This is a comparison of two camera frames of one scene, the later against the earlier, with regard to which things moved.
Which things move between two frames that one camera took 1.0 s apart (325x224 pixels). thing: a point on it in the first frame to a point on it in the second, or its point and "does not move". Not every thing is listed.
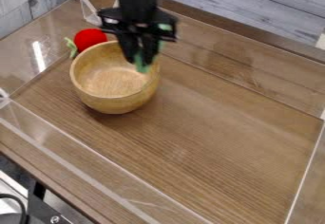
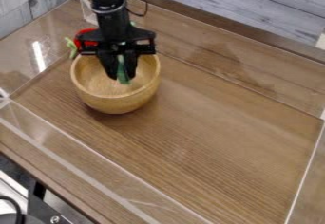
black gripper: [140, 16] to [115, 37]
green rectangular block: [147, 67] to [121, 71]
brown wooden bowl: [107, 82] does not move
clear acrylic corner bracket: [92, 3] does not move
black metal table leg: [39, 191] does not move
